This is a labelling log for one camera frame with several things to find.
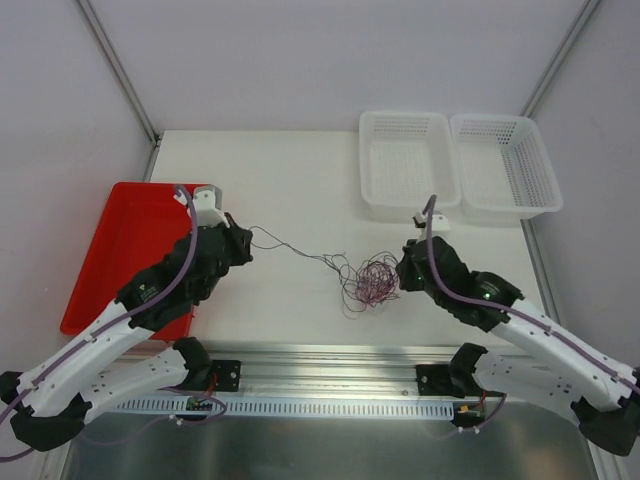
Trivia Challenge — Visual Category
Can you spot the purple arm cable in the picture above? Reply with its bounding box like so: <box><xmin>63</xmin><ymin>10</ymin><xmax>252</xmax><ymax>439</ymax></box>
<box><xmin>422</xmin><ymin>194</ymin><xmax>640</xmax><ymax>396</ymax></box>
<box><xmin>0</xmin><ymin>185</ymin><xmax>229</xmax><ymax>461</ymax></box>

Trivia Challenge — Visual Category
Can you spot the red plastic tray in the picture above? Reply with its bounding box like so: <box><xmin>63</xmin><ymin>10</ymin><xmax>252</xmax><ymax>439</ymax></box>
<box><xmin>60</xmin><ymin>182</ymin><xmax>191</xmax><ymax>336</ymax></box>

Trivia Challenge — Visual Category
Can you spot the left white plastic basket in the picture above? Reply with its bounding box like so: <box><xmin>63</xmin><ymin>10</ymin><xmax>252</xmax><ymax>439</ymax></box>
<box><xmin>359</xmin><ymin>111</ymin><xmax>462</xmax><ymax>211</ymax></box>

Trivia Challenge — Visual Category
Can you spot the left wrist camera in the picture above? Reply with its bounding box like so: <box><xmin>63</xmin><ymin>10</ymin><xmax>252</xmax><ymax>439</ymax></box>
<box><xmin>173</xmin><ymin>185</ymin><xmax>229</xmax><ymax>227</ymax></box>

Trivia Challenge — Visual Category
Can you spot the right aluminium frame post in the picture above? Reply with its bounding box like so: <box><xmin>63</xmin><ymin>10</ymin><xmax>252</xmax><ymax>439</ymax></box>
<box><xmin>520</xmin><ymin>0</ymin><xmax>604</xmax><ymax>118</ymax></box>

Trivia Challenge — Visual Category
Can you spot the white slotted cable duct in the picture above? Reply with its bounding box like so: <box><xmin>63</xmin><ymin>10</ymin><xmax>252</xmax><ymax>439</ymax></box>
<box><xmin>114</xmin><ymin>394</ymin><xmax>454</xmax><ymax>421</ymax></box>

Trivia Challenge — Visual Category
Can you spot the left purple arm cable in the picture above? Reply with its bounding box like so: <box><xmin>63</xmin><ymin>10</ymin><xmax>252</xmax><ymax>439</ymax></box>
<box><xmin>0</xmin><ymin>185</ymin><xmax>229</xmax><ymax>461</ymax></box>

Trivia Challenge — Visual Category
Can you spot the right white plastic basket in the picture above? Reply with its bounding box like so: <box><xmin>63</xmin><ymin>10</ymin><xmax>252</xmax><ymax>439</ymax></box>
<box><xmin>450</xmin><ymin>114</ymin><xmax>563</xmax><ymax>224</ymax></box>

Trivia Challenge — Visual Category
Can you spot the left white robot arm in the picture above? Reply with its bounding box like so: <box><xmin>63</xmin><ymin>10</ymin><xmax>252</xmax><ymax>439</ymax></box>
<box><xmin>1</xmin><ymin>214</ymin><xmax>253</xmax><ymax>452</ymax></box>

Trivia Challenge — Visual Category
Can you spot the left aluminium frame post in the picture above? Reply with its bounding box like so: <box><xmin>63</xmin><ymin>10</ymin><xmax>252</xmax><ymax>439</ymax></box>
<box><xmin>74</xmin><ymin>0</ymin><xmax>161</xmax><ymax>147</ymax></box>

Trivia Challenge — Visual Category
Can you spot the aluminium frame post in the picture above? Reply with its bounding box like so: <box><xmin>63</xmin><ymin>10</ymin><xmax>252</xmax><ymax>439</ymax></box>
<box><xmin>520</xmin><ymin>0</ymin><xmax>604</xmax><ymax>118</ymax></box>
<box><xmin>74</xmin><ymin>0</ymin><xmax>161</xmax><ymax>147</ymax></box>

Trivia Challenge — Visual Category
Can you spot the wire bundle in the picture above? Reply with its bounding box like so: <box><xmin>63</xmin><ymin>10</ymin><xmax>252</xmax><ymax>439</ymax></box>
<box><xmin>322</xmin><ymin>249</ymin><xmax>404</xmax><ymax>320</ymax></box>

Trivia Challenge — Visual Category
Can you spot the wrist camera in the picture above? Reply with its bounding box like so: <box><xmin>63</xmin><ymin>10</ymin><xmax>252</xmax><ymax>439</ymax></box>
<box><xmin>173</xmin><ymin>185</ymin><xmax>229</xmax><ymax>227</ymax></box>
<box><xmin>413</xmin><ymin>212</ymin><xmax>451</xmax><ymax>234</ymax></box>

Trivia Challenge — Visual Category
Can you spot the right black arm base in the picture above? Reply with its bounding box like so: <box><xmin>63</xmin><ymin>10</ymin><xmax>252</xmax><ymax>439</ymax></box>
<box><xmin>415</xmin><ymin>364</ymin><xmax>457</xmax><ymax>397</ymax></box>

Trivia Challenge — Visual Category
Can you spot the white plastic basket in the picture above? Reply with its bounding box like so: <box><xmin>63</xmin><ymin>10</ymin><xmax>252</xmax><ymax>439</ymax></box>
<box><xmin>450</xmin><ymin>114</ymin><xmax>563</xmax><ymax>224</ymax></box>
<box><xmin>359</xmin><ymin>111</ymin><xmax>462</xmax><ymax>211</ymax></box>

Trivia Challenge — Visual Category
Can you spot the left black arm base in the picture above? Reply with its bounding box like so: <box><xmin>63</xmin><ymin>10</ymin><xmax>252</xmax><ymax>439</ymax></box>
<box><xmin>209</xmin><ymin>360</ymin><xmax>242</xmax><ymax>392</ymax></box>

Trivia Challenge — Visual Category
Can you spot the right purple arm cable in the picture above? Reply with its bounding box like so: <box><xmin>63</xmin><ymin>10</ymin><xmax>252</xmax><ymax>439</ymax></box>
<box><xmin>422</xmin><ymin>194</ymin><xmax>640</xmax><ymax>396</ymax></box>

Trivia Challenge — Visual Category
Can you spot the aluminium table rail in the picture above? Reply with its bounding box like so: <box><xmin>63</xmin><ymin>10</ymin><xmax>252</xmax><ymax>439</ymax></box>
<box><xmin>109</xmin><ymin>342</ymin><xmax>531</xmax><ymax>401</ymax></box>

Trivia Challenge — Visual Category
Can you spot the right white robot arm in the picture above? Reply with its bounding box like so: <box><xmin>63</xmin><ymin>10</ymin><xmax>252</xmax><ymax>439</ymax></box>
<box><xmin>396</xmin><ymin>236</ymin><xmax>639</xmax><ymax>457</ymax></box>

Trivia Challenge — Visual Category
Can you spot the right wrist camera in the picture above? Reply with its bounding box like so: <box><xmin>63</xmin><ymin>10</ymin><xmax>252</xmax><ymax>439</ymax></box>
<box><xmin>413</xmin><ymin>212</ymin><xmax>451</xmax><ymax>234</ymax></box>

